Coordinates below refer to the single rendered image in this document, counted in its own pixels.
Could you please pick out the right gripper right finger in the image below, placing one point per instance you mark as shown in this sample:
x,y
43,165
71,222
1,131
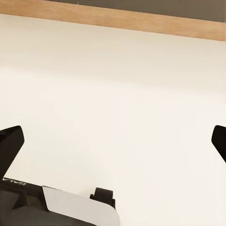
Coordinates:
x,y
219,140

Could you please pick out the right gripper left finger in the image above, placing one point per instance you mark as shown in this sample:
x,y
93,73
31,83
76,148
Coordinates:
x,y
11,141

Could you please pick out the cabinet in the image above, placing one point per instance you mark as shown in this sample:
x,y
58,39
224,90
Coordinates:
x,y
209,10

